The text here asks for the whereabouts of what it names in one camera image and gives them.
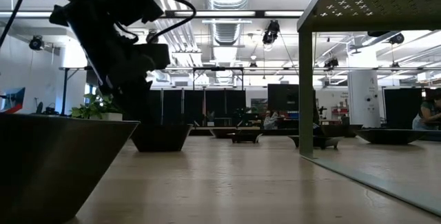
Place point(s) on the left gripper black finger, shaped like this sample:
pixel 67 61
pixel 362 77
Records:
pixel 127 100
pixel 146 103

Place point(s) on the black bowl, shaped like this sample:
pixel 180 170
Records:
pixel 325 142
pixel 160 139
pixel 220 132

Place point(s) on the large black bowl foreground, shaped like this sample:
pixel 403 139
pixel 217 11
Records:
pixel 51 165

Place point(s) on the black wavy-edged square plate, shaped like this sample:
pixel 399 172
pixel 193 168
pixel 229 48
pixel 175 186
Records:
pixel 245 138

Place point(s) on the green plant in white pot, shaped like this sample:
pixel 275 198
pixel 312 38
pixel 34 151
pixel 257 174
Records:
pixel 89 108

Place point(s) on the black ceiling spotlight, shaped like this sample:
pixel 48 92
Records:
pixel 396 38
pixel 36 43
pixel 330 62
pixel 152 37
pixel 271 32

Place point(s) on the computer monitor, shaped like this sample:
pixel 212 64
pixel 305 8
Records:
pixel 15 98

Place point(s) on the linear ceiling light fixture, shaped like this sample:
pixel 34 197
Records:
pixel 224 13

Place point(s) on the person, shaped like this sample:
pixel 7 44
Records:
pixel 425 113
pixel 270 120

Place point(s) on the black display panel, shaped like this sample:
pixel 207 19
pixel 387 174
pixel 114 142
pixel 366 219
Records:
pixel 282 96
pixel 401 107

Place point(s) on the blue storage box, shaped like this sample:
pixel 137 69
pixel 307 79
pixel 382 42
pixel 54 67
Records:
pixel 293 115

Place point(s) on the green perforated metal shelf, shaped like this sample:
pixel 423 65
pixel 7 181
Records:
pixel 305 96

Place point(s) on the background storage rack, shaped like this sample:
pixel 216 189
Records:
pixel 339 112

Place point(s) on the white round column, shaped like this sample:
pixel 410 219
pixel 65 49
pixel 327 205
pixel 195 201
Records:
pixel 363 96

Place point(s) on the black partition wall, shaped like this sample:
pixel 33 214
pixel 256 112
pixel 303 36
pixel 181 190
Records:
pixel 193 107

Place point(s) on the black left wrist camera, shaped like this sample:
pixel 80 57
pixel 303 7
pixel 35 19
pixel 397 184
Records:
pixel 134 0

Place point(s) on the black background rig frame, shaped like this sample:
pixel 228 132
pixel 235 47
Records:
pixel 217 68

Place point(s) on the silver ventilation duct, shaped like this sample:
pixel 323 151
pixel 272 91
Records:
pixel 227 31

